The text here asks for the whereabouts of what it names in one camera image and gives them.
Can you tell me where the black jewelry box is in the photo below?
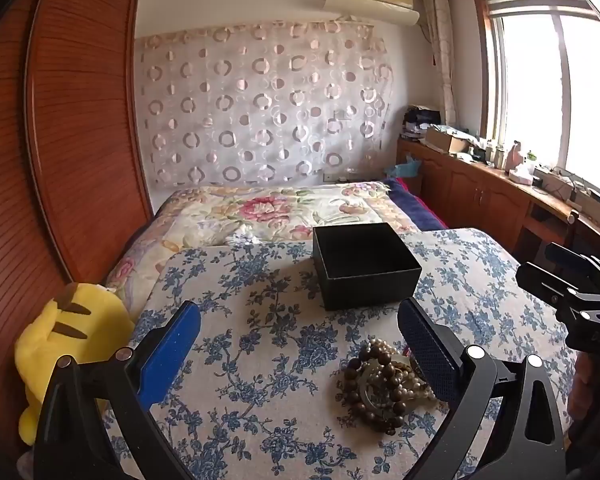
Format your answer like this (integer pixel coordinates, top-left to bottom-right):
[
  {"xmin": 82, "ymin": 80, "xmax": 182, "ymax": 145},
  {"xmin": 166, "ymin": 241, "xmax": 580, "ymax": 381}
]
[{"xmin": 312, "ymin": 222, "xmax": 423, "ymax": 312}]

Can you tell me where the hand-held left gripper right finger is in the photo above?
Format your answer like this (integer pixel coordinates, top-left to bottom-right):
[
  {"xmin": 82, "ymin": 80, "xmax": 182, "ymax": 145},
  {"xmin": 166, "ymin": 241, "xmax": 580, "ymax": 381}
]
[{"xmin": 396, "ymin": 297, "xmax": 567, "ymax": 480}]

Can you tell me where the window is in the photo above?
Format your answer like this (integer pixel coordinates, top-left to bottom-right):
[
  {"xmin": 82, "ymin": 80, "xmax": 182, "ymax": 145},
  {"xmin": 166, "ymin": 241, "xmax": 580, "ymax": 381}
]
[{"xmin": 472, "ymin": 0, "xmax": 600, "ymax": 201}]

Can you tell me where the blue floral cloth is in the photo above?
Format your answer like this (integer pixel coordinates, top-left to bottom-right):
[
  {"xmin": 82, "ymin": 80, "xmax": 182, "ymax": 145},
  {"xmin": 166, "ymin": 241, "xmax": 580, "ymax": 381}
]
[{"xmin": 105, "ymin": 227, "xmax": 581, "ymax": 480}]

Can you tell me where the cardboard box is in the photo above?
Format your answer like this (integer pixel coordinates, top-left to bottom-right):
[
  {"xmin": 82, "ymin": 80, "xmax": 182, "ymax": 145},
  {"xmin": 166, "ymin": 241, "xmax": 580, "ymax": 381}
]
[{"xmin": 424, "ymin": 126, "xmax": 473, "ymax": 155}]

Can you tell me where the dark blue blanket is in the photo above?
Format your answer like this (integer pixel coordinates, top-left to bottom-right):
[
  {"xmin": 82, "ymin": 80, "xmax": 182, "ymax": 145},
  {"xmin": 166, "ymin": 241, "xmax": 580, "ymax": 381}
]
[{"xmin": 382, "ymin": 176, "xmax": 448, "ymax": 233}]

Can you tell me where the circle patterned wall curtain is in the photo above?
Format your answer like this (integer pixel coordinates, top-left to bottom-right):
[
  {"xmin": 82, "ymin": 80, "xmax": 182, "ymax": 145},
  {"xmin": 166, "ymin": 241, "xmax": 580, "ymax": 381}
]
[{"xmin": 134, "ymin": 19, "xmax": 396, "ymax": 188}]

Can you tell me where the yellow plush toy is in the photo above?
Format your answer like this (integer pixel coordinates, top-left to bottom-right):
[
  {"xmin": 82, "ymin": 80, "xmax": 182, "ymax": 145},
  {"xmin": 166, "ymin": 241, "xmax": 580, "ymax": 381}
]
[{"xmin": 14, "ymin": 282, "xmax": 136, "ymax": 446}]

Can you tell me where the floral quilt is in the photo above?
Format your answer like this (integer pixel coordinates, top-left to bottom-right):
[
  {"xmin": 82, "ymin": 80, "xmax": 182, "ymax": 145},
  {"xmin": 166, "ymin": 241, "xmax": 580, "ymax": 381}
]
[{"xmin": 102, "ymin": 181, "xmax": 421, "ymax": 311}]

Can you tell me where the checked window curtain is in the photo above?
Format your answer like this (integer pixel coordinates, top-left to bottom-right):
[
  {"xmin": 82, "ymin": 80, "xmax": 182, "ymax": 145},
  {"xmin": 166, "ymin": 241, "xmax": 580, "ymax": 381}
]
[{"xmin": 420, "ymin": 0, "xmax": 458, "ymax": 123}]

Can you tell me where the pink figurine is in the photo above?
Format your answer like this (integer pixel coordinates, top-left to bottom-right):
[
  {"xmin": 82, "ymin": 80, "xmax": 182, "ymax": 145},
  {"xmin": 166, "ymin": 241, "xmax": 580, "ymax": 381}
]
[{"xmin": 502, "ymin": 140, "xmax": 528, "ymax": 173}]

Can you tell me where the teal plastic bag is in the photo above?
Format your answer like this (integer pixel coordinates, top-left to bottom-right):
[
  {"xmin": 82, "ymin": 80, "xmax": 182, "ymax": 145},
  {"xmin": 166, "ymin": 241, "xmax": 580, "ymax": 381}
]
[{"xmin": 396, "ymin": 156, "xmax": 423, "ymax": 178}]

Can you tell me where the pile of clothes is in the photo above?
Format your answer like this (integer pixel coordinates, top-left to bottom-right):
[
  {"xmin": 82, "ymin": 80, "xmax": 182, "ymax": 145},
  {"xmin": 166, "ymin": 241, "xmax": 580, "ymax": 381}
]
[{"xmin": 402, "ymin": 105, "xmax": 443, "ymax": 141}]

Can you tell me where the wooden cabinet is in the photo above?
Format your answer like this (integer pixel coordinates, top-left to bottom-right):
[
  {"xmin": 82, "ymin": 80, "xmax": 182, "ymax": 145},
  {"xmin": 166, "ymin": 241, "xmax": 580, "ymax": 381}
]
[{"xmin": 396, "ymin": 137, "xmax": 600, "ymax": 271}]

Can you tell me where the person's right hand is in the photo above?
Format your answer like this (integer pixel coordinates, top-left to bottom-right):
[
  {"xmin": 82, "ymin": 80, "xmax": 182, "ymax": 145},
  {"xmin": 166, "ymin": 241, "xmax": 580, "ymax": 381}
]
[{"xmin": 567, "ymin": 352, "xmax": 600, "ymax": 423}]

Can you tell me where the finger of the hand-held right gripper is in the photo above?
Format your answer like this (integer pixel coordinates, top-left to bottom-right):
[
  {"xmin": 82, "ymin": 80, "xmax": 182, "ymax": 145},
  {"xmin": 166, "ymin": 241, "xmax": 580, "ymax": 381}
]
[
  {"xmin": 516, "ymin": 261, "xmax": 589, "ymax": 309},
  {"xmin": 545, "ymin": 242, "xmax": 600, "ymax": 272}
]

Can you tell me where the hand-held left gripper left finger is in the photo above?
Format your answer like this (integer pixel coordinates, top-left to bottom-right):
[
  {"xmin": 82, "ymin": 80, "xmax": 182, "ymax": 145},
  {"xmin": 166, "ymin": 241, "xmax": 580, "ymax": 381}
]
[{"xmin": 32, "ymin": 301, "xmax": 202, "ymax": 480}]

